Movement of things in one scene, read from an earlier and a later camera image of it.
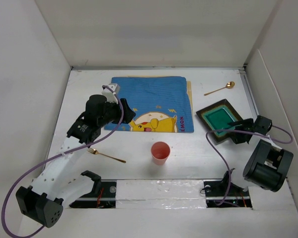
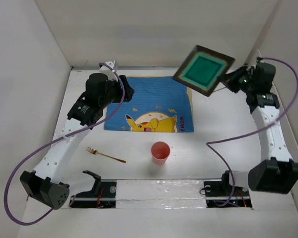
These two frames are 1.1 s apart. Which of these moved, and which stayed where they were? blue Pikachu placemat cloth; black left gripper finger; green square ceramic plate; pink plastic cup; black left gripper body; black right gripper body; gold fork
Moved: black left gripper finger; green square ceramic plate; black left gripper body; black right gripper body
Stayed: pink plastic cup; blue Pikachu placemat cloth; gold fork
